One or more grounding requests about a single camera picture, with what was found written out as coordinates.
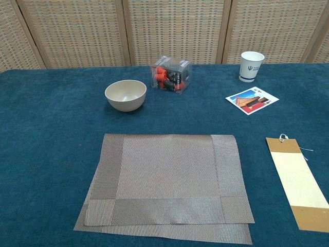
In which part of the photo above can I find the clear box with red parts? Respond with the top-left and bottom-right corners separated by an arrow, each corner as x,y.
150,55 -> 193,95

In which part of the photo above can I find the grey woven placemat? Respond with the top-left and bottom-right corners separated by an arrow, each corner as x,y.
73,133 -> 255,245

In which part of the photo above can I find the white paper cup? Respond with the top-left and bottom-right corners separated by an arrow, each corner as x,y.
238,51 -> 265,83

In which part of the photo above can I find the picture postcard with red building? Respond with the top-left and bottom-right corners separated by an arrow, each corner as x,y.
225,86 -> 280,116

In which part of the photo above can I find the woven bamboo screen panel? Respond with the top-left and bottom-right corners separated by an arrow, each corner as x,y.
0,0 -> 47,73
15,0 -> 131,69
122,0 -> 232,66
222,0 -> 329,65
300,15 -> 329,64

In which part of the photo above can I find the blue felt table cover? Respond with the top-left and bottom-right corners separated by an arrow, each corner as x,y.
0,63 -> 329,247

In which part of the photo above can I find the brown and cream paper tag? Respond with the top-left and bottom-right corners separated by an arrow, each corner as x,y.
265,133 -> 329,234

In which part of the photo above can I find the white round bowl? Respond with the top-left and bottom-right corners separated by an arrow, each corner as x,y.
104,79 -> 148,112

